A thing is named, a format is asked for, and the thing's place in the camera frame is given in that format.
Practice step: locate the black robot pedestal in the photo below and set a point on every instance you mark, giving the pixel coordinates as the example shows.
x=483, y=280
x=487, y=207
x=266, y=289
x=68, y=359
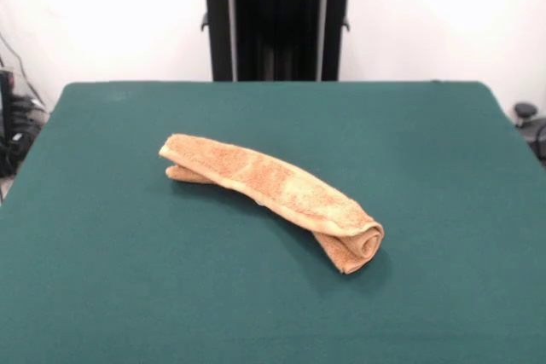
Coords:
x=277, y=19

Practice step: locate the black office chair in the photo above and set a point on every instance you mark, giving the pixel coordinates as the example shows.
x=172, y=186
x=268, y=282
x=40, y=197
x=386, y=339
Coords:
x=529, y=121

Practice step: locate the black electronics box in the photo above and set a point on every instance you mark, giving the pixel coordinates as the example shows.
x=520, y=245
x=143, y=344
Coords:
x=5, y=91

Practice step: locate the dark green table cloth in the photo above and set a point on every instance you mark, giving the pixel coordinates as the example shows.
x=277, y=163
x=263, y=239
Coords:
x=128, y=253

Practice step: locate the orange terry towel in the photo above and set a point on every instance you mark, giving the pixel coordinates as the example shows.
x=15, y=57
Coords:
x=264, y=176

